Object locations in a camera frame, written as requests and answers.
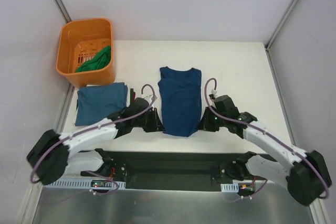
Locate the dark blue t shirt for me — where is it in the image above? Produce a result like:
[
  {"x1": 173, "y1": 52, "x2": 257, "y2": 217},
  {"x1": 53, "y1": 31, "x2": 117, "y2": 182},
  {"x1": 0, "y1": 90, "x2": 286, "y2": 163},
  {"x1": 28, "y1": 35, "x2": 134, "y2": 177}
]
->
[{"x1": 158, "y1": 67, "x2": 202, "y2": 137}]

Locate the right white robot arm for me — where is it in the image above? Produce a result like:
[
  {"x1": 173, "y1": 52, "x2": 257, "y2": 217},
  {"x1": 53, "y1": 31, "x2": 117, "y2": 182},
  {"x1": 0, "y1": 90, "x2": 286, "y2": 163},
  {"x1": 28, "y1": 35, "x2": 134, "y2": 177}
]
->
[{"x1": 199, "y1": 94, "x2": 332, "y2": 206}]

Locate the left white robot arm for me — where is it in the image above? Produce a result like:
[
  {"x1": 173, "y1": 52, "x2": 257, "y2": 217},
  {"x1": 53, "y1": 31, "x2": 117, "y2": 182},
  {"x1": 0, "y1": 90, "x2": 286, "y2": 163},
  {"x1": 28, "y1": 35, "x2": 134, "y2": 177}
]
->
[{"x1": 26, "y1": 98, "x2": 165, "y2": 185}]

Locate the folded red t shirt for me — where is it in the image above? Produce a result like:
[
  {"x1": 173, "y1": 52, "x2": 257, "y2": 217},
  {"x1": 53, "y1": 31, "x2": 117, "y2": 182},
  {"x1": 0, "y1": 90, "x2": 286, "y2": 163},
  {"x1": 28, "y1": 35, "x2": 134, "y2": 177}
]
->
[{"x1": 130, "y1": 89, "x2": 136, "y2": 105}]

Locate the folded green t shirt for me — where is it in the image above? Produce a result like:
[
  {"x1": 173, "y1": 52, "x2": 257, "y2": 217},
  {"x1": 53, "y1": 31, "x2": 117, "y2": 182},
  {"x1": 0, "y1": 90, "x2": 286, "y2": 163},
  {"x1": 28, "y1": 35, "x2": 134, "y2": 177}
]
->
[{"x1": 129, "y1": 88, "x2": 133, "y2": 104}]

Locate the folded white t shirt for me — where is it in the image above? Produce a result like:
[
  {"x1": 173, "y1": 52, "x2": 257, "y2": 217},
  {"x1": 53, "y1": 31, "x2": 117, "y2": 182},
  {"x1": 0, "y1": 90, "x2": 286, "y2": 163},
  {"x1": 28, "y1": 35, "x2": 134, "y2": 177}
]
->
[{"x1": 72, "y1": 84, "x2": 134, "y2": 127}]

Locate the orange plastic basket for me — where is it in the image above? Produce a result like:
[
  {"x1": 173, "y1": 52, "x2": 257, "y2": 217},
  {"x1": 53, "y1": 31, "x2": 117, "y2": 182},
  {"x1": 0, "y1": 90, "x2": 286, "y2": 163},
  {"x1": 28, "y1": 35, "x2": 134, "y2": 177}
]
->
[{"x1": 56, "y1": 18, "x2": 116, "y2": 88}]

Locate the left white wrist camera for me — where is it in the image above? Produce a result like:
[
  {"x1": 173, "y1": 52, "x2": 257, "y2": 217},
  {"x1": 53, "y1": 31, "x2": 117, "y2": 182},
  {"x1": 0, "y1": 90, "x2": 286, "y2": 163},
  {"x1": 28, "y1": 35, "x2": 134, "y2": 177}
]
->
[{"x1": 141, "y1": 94, "x2": 157, "y2": 108}]

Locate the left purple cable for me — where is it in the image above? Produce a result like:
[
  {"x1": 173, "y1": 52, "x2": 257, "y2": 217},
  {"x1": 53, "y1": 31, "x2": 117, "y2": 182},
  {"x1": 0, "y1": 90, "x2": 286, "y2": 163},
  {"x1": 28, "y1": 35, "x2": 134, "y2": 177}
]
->
[{"x1": 30, "y1": 84, "x2": 156, "y2": 196}]

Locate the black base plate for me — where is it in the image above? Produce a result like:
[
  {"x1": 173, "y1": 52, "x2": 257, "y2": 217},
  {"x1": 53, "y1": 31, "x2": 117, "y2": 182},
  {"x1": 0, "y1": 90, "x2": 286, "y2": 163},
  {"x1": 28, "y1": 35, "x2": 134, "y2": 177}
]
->
[{"x1": 80, "y1": 150, "x2": 268, "y2": 190}]

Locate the aluminium rail frame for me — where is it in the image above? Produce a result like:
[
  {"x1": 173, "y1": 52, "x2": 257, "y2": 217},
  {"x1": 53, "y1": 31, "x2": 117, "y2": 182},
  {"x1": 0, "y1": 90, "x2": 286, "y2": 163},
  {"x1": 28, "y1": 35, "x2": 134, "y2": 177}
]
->
[{"x1": 33, "y1": 162, "x2": 316, "y2": 183}]

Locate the right slotted cable duct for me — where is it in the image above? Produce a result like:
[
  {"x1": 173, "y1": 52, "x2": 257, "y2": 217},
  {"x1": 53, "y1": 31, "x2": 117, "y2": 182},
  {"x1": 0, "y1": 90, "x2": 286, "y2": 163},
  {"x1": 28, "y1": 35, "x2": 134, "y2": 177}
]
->
[{"x1": 220, "y1": 183, "x2": 239, "y2": 193}]

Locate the slotted cable duct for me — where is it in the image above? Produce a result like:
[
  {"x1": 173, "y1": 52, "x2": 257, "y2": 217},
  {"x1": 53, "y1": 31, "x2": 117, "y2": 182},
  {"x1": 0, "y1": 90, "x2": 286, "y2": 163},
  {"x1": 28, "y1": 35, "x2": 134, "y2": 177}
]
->
[
  {"x1": 220, "y1": 183, "x2": 239, "y2": 193},
  {"x1": 45, "y1": 178, "x2": 126, "y2": 190}
]

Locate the left slotted cable duct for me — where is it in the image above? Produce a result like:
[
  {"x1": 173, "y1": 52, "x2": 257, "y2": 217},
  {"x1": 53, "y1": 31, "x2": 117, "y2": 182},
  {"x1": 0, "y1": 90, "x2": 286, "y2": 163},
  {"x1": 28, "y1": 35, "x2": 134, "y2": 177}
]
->
[{"x1": 45, "y1": 178, "x2": 126, "y2": 190}]

